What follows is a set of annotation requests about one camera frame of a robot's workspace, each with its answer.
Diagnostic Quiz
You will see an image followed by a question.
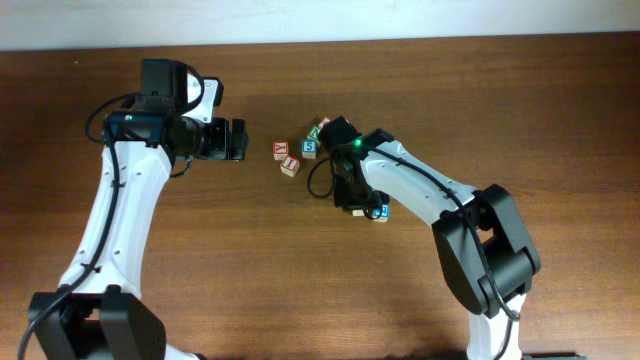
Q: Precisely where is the red 6 wooden block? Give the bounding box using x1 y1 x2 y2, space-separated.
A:
318 117 331 129

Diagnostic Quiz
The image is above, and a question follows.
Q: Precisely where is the green N wooden block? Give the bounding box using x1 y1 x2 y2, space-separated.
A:
307 125 321 145

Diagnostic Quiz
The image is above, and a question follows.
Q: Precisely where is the red Y wooden block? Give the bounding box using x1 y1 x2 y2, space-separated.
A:
272 141 289 161

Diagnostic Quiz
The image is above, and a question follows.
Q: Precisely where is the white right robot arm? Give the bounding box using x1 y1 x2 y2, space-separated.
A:
319 117 541 359

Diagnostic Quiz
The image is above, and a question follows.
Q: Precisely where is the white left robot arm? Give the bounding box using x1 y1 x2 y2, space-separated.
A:
17 59 249 359

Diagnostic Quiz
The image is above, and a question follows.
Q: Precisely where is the red I wooden block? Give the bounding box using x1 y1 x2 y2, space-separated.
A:
280 156 300 177

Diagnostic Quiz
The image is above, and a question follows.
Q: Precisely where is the blue T wooden block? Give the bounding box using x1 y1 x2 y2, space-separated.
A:
371 204 390 222

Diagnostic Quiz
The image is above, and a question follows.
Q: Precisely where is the blue 5 wooden block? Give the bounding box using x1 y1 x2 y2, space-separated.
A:
301 139 318 159

